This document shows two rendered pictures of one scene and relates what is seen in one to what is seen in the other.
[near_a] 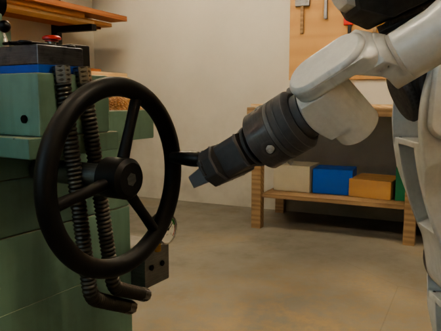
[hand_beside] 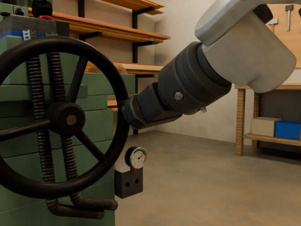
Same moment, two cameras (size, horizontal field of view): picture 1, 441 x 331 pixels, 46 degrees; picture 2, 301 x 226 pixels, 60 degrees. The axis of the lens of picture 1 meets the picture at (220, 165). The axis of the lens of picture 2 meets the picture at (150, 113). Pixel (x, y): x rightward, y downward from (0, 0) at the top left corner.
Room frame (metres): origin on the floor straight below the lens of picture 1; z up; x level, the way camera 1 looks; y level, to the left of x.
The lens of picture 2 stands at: (0.33, -0.14, 0.87)
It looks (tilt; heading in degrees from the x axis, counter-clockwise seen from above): 7 degrees down; 17
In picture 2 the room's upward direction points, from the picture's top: straight up
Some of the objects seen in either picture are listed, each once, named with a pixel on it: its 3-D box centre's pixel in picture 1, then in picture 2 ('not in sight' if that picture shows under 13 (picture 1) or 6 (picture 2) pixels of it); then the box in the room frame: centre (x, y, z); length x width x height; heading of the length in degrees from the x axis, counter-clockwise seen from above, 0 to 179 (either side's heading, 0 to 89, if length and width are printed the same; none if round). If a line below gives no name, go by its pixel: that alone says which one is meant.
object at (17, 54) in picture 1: (48, 56); (36, 29); (0.82, 0.27, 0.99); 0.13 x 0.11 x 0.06; 149
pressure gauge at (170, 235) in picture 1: (161, 232); (135, 160); (1.02, 0.12, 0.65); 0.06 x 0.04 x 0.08; 149
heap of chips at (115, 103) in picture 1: (108, 100); (106, 67); (1.08, 0.23, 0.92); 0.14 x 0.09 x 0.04; 59
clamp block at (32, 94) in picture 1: (46, 104); (35, 63); (0.81, 0.27, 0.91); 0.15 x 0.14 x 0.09; 149
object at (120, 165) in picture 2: (136, 260); (122, 176); (1.06, 0.18, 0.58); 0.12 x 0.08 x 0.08; 59
